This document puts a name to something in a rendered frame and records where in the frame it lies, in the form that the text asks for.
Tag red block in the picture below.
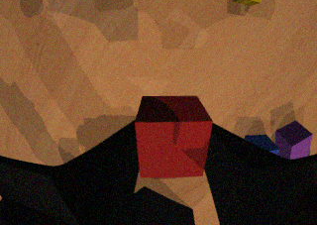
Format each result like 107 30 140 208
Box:
136 95 213 177

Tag purple cube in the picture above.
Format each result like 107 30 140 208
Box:
274 121 313 161

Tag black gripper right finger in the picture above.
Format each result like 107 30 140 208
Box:
205 123 317 225

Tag blue block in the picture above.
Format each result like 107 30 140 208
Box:
245 135 280 155

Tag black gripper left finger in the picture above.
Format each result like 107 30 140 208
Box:
0 121 139 225

